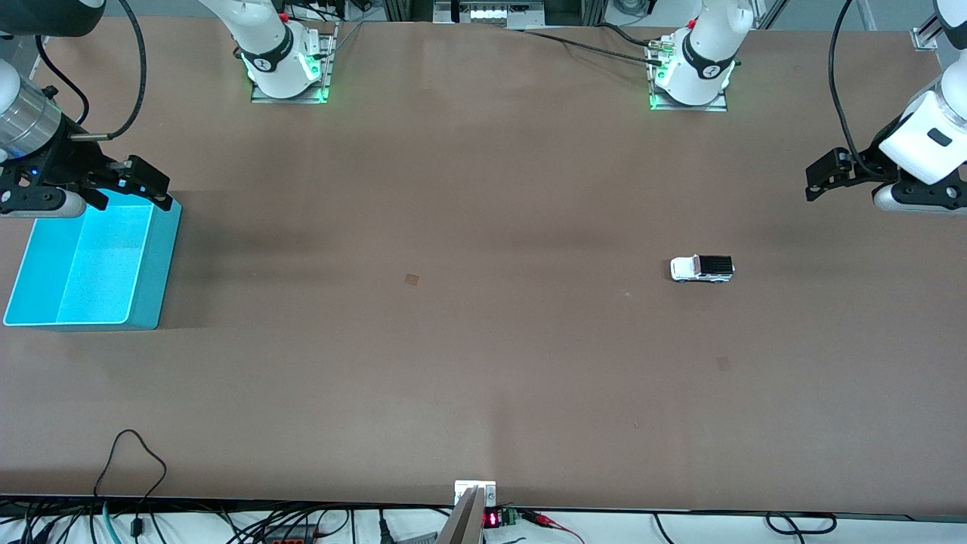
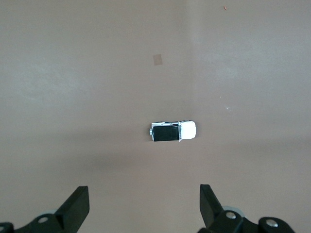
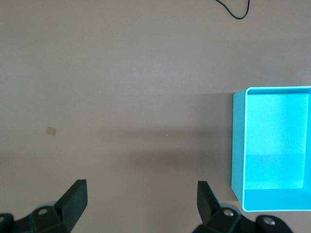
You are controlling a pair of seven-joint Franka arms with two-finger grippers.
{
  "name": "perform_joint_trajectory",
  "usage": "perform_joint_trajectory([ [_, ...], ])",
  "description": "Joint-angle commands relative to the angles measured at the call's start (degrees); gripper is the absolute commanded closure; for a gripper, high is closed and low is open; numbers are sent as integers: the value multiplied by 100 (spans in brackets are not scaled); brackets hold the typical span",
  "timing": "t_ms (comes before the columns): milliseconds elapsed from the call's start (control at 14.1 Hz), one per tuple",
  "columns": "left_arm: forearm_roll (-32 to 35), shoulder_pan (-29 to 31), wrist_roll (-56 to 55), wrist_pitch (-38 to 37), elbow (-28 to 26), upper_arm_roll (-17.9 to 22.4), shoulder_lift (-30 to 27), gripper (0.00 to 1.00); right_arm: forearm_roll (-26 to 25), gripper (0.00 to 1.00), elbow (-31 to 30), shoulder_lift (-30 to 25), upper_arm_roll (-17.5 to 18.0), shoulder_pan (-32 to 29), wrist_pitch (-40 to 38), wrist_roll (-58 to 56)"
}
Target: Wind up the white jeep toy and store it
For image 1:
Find white jeep toy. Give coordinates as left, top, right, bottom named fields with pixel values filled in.
left=670, top=255, right=735, bottom=284

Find teal plastic storage bin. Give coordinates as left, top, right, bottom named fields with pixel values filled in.
left=3, top=193, right=183, bottom=332

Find grey control box with lights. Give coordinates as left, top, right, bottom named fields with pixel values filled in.
left=433, top=0, right=546, bottom=30

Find black device orange buttons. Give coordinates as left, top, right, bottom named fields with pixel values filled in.
left=261, top=525, right=322, bottom=544

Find red clip leads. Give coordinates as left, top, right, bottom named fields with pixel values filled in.
left=518, top=509, right=586, bottom=544

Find white mounting plate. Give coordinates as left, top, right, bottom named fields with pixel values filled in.
left=454, top=481, right=497, bottom=508

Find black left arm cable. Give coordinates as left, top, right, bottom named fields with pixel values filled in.
left=828, top=0, right=900, bottom=182

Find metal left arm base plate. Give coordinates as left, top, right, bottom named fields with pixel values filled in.
left=646, top=42, right=730, bottom=113

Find aluminium profile bracket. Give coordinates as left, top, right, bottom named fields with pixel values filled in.
left=910, top=0, right=967, bottom=52

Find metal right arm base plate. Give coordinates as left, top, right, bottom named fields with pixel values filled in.
left=251, top=21, right=338, bottom=104

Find short black table cable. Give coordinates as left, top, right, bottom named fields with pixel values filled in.
left=595, top=23, right=666, bottom=48

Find long black table cable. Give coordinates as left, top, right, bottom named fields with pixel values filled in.
left=523, top=29, right=669, bottom=67

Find thin black looped cable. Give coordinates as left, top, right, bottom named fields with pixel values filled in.
left=92, top=429, right=168, bottom=539

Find black coiled cable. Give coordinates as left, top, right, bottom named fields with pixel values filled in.
left=765, top=512, right=838, bottom=536

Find grey metal camera bar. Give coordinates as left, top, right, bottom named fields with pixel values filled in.
left=437, top=486, right=486, bottom=544

